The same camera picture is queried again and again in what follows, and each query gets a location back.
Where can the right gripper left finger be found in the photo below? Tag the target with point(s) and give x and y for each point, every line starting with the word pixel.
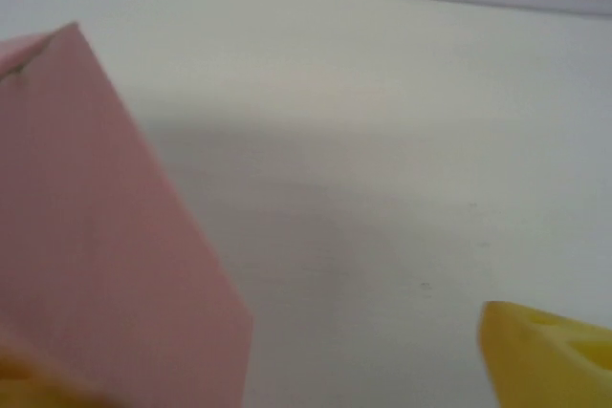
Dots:
pixel 33 379

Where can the pink paper box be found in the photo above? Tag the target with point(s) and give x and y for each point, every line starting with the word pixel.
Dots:
pixel 95 217

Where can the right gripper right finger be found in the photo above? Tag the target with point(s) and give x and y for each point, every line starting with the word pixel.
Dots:
pixel 550 360

